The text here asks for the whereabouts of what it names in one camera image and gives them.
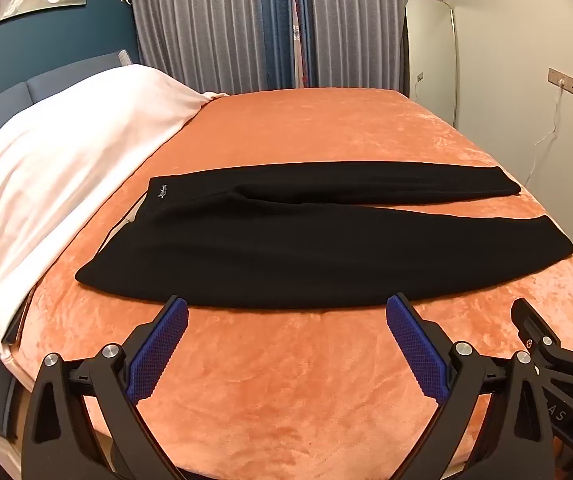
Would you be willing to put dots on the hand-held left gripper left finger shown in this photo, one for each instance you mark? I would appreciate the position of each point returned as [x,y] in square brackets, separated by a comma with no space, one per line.
[159,345]

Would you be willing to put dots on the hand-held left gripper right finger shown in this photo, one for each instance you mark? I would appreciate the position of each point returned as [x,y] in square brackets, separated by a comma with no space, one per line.
[416,350]

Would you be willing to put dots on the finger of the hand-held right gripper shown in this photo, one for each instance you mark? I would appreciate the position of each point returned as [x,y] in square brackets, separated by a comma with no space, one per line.
[536,327]

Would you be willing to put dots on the black pants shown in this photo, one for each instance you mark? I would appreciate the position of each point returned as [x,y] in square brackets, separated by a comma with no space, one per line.
[291,255]

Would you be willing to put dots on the orange plush blanket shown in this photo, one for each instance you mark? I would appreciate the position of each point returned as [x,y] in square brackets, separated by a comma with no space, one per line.
[286,390]

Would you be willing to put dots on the white pillow cover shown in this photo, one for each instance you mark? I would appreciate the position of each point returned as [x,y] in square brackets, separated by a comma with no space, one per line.
[61,170]

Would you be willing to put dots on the blue padded headboard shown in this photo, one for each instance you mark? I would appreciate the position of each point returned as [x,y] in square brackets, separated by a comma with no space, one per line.
[11,97]

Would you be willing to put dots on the white leaning mirror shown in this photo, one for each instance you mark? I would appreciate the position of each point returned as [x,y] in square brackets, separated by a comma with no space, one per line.
[429,55]

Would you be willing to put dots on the blue curtain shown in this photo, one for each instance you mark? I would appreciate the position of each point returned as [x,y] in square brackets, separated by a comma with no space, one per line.
[279,20]

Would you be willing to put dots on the beige wall socket plate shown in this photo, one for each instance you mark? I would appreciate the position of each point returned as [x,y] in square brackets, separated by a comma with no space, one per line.
[563,81]

